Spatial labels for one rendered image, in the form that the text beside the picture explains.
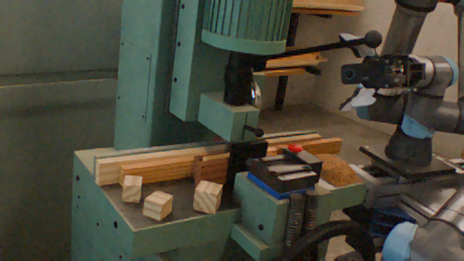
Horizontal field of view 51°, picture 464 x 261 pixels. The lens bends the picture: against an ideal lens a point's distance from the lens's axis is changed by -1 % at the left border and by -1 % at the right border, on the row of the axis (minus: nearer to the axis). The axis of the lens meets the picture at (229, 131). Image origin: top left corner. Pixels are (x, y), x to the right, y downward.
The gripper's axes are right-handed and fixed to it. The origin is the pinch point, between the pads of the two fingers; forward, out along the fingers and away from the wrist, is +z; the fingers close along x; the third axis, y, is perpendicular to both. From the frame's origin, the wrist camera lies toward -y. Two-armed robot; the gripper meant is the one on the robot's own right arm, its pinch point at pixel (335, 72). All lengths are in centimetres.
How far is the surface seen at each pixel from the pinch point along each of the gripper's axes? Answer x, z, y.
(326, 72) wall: -10, -287, -286
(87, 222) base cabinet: 37, 34, -56
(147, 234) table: 27.6, 38.9, -7.9
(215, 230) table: 29.8, 24.3, -8.7
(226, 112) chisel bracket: 7.7, 15.8, -16.5
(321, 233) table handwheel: 27.3, 15.8, 11.4
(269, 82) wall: -2, -218, -292
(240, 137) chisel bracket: 13.0, 12.9, -15.4
